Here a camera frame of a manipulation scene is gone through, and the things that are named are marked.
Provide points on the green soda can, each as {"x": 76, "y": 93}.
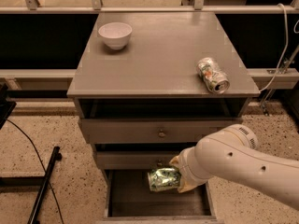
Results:
{"x": 164, "y": 179}

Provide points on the grey top drawer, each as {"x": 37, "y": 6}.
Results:
{"x": 136, "y": 131}

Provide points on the white crushed soda can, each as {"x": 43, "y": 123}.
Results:
{"x": 215, "y": 79}

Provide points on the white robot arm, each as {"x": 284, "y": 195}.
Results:
{"x": 230, "y": 154}

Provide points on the white ceramic bowl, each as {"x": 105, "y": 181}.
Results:
{"x": 115, "y": 35}

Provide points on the metal railing frame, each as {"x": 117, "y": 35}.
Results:
{"x": 93, "y": 3}

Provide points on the grey middle drawer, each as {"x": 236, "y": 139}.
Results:
{"x": 132, "y": 160}

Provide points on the grey wooden drawer cabinet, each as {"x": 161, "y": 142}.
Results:
{"x": 155, "y": 77}

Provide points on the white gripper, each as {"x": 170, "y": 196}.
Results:
{"x": 186, "y": 168}

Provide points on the grey open bottom drawer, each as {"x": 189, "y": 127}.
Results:
{"x": 130, "y": 201}

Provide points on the black floor stand bar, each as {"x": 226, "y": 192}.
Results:
{"x": 55, "y": 156}

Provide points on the black equipment at left edge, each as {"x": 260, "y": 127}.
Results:
{"x": 6, "y": 106}

